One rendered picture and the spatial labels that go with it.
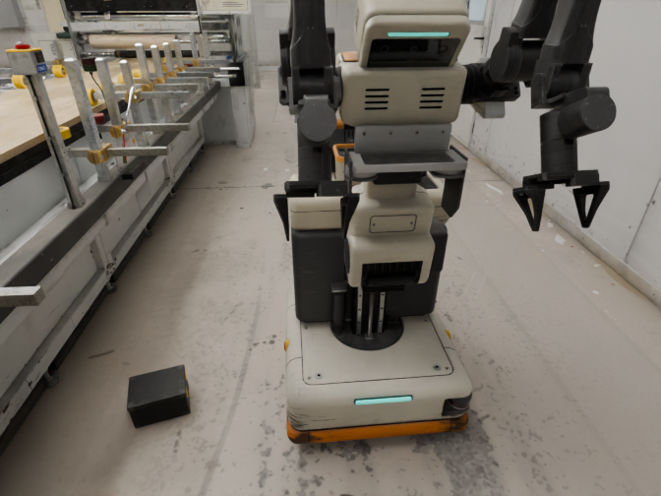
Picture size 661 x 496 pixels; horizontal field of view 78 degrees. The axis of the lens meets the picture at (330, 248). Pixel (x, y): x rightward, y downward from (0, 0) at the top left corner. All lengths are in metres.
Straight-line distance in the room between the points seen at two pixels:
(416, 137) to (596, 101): 0.37
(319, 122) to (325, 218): 0.74
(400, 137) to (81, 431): 1.51
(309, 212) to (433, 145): 0.49
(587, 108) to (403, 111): 0.39
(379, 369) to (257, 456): 0.52
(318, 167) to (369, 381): 0.88
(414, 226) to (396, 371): 0.55
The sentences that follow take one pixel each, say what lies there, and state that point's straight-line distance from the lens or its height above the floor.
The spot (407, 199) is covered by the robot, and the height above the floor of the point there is 0.90.
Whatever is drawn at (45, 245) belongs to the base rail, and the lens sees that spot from 1.53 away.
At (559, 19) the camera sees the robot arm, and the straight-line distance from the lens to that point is 0.84.
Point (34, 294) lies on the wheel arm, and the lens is 1.05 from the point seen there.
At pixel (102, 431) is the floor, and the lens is 1.83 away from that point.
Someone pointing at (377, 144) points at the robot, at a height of 1.06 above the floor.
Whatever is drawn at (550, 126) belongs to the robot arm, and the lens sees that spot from 0.82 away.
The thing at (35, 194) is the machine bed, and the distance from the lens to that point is 1.95.
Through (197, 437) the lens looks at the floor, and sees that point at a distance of 1.68.
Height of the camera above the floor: 1.33
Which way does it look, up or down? 30 degrees down
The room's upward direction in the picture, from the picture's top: straight up
